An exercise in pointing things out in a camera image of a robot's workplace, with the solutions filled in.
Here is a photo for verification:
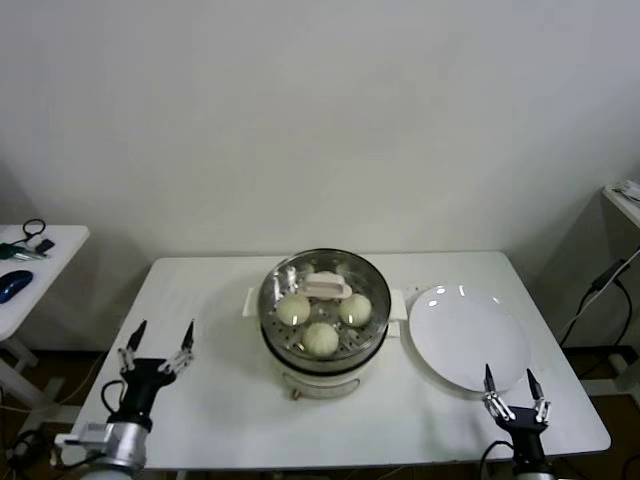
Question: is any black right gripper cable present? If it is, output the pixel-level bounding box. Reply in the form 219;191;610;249
479;439;516;480

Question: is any white round plate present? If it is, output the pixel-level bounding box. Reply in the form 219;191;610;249
408;283;531;393

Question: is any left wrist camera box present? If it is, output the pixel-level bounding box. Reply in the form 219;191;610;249
53;422;114;450

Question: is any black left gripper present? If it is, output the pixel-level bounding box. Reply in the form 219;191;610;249
117;319;196;429

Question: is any green handled tool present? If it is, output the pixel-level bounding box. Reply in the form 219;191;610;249
0;242;51;262

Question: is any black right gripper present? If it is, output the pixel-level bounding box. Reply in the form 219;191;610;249
482;363;552;464

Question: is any white steamed baozi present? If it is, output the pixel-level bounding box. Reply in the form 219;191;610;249
301;322;340;357
338;293;373;326
276;293;311;326

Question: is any white side table with mouse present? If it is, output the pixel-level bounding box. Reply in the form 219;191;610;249
0;224;90;436

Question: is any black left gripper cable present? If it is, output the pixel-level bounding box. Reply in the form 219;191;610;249
101;379;126;414

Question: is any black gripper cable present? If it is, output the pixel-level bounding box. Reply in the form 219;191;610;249
101;379;126;414
479;439;516;480

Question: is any glass lid with cream handle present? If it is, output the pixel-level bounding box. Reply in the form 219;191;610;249
258;248;392;364

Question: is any white floor cable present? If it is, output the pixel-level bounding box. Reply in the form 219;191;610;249
0;349;109;414

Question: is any stainless steel steamer basket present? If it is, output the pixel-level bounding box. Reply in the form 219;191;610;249
242;247;407;365

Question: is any black floor cable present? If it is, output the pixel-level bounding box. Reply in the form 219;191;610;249
0;429;49;471

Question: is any black power cable with adapter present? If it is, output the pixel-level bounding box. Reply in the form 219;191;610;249
558;258;632;347

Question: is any cream electric cooker base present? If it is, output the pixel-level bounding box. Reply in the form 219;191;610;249
259;319;401;402

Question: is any blue computer mouse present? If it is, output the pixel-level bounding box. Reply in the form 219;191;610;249
0;270;34;304

